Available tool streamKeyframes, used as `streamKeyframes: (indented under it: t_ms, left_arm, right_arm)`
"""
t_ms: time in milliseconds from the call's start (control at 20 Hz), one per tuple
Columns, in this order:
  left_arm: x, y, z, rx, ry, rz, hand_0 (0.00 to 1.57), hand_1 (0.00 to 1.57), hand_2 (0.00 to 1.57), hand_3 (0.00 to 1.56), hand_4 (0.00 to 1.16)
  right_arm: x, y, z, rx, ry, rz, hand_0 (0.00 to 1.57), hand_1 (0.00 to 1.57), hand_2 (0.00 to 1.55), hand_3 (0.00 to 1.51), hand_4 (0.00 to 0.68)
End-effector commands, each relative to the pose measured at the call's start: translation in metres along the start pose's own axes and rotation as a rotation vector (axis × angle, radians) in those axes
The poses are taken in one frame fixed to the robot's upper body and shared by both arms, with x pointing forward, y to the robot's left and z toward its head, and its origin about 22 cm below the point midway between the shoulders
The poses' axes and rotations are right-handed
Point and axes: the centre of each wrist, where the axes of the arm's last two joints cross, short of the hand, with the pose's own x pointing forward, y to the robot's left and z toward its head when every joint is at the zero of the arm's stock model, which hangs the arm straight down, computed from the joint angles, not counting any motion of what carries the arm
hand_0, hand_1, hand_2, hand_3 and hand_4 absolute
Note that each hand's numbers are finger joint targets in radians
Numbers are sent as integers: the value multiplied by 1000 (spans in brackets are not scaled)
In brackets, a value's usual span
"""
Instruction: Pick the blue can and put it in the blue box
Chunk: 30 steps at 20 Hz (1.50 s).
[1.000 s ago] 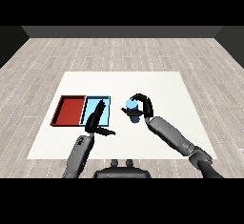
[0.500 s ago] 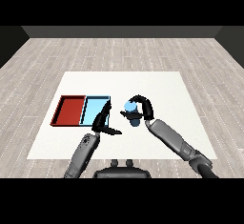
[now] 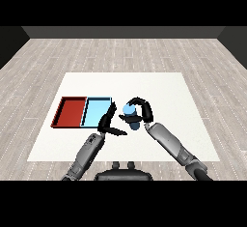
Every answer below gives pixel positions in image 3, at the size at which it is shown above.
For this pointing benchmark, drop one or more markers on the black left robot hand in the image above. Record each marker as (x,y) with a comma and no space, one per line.
(105,123)

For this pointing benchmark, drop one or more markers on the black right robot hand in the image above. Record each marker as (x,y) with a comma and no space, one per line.
(144,110)

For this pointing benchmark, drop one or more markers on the small blue can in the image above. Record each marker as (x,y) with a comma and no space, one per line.
(130,109)

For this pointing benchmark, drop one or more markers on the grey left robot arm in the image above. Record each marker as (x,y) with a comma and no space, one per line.
(85,155)

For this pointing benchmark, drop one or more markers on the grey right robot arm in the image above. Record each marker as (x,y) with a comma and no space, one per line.
(175,147)

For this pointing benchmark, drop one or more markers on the light blue shallow open box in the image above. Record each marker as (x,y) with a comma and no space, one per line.
(95,111)

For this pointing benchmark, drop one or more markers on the red shallow open box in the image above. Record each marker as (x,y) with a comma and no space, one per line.
(70,111)

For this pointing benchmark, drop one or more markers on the dark grey robot body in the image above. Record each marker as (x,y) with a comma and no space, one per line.
(123,174)

